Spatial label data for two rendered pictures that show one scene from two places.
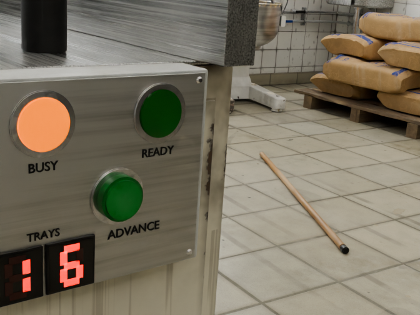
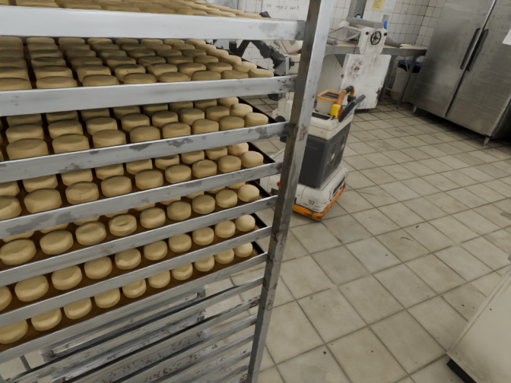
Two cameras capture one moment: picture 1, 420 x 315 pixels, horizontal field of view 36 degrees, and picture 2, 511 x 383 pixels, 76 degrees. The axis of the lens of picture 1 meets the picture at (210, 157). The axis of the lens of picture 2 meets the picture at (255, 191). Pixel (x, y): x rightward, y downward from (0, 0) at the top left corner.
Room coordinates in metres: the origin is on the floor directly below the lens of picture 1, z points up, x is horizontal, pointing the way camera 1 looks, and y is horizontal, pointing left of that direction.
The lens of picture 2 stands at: (1.60, -0.97, 1.57)
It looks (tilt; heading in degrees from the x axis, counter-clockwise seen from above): 33 degrees down; 185
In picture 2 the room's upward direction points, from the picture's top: 7 degrees clockwise
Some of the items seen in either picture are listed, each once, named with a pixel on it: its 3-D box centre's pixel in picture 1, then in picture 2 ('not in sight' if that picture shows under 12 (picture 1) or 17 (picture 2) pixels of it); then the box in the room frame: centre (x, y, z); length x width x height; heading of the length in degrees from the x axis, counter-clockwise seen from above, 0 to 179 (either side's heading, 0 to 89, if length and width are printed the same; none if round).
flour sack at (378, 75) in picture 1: (377, 72); not in sight; (4.37, -1.08, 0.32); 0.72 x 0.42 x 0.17; 39
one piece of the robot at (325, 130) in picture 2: not in sight; (319, 137); (-0.84, -0.75, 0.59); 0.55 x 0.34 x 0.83; 158
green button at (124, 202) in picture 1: (118, 196); not in sight; (0.40, 0.06, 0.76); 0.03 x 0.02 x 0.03; 128
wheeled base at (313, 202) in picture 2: not in sight; (299, 179); (-0.87, -0.83, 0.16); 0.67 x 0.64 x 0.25; 68
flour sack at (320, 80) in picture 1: (364, 83); not in sight; (4.73, -1.08, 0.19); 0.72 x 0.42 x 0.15; 127
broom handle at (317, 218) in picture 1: (295, 192); not in sight; (2.66, -0.38, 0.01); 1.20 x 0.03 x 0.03; 11
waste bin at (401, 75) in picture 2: not in sight; (408, 80); (-4.78, 0.95, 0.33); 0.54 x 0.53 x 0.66; 34
